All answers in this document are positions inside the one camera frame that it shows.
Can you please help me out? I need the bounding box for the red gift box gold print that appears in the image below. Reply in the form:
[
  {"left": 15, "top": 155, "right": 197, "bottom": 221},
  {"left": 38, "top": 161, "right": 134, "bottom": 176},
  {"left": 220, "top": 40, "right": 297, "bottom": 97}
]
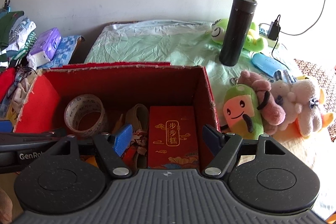
[{"left": 147, "top": 106, "right": 199, "bottom": 169}]

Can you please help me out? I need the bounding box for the printed packing tape roll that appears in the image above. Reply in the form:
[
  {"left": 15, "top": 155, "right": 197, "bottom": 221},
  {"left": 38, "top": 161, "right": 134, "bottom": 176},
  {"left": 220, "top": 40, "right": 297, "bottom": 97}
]
[{"left": 64, "top": 94, "right": 108, "bottom": 138}]

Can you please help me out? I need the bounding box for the yellow gourd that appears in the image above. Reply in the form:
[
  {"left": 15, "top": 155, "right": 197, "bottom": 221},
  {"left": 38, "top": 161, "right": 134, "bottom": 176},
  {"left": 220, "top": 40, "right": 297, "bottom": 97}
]
[{"left": 85, "top": 118, "right": 125, "bottom": 172}]

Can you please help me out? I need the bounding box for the large red cardboard box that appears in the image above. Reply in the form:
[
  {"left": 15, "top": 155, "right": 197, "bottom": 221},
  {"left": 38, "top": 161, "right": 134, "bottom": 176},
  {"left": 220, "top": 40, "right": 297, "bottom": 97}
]
[{"left": 14, "top": 63, "right": 219, "bottom": 168}]

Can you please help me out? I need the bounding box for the red fuzzy item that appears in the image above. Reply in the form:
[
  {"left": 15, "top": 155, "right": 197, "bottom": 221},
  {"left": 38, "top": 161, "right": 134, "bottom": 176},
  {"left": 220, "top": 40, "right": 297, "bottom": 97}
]
[{"left": 0, "top": 68, "right": 15, "bottom": 102}]

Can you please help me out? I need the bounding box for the white sheep plush toy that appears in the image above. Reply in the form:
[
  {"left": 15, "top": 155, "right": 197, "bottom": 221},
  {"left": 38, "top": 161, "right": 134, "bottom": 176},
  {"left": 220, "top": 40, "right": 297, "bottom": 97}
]
[{"left": 271, "top": 79, "right": 325, "bottom": 137}]

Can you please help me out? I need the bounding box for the blue pouch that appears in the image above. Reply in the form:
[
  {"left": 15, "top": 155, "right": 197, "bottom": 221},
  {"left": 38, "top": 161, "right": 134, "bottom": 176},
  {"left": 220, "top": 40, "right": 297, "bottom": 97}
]
[{"left": 251, "top": 53, "right": 286, "bottom": 77}]

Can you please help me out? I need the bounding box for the blue checkered cloth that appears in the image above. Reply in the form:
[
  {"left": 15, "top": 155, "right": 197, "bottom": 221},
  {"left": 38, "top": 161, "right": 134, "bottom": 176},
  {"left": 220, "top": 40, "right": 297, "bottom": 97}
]
[{"left": 40, "top": 35, "right": 85, "bottom": 69}]

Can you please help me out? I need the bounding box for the green frog plush toy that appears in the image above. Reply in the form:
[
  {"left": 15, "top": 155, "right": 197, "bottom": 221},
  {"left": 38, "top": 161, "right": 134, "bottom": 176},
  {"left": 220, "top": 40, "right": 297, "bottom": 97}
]
[{"left": 210, "top": 18, "right": 268, "bottom": 53}]

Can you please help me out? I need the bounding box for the purple tissue pack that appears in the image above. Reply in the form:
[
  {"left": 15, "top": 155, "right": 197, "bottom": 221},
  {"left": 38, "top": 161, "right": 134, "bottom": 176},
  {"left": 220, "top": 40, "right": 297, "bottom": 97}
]
[{"left": 27, "top": 28, "right": 62, "bottom": 68}]

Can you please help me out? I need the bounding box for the pile of folded clothes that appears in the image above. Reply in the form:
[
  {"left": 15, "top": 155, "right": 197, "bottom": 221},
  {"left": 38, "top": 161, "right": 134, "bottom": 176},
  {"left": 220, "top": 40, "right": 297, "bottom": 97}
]
[{"left": 1, "top": 0, "right": 37, "bottom": 72}]

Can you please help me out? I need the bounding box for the black power adapter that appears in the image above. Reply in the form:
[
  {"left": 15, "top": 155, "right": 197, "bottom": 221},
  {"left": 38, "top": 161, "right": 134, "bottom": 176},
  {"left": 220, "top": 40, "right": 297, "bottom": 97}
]
[{"left": 267, "top": 15, "right": 281, "bottom": 40}]

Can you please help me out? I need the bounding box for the black thermos bottle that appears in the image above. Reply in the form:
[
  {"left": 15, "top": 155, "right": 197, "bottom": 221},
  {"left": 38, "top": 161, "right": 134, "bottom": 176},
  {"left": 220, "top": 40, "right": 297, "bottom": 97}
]
[{"left": 219, "top": 0, "right": 257, "bottom": 67}]

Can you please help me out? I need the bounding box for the green cartoon plush keychain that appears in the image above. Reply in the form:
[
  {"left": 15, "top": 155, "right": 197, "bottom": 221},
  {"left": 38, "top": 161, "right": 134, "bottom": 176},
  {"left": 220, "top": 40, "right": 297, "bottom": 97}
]
[{"left": 223, "top": 84, "right": 264, "bottom": 140}]

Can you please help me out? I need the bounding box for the black power cable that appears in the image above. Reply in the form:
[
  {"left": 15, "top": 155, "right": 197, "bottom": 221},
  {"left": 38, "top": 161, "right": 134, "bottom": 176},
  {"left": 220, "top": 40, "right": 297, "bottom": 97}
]
[{"left": 270, "top": 0, "right": 336, "bottom": 72}]

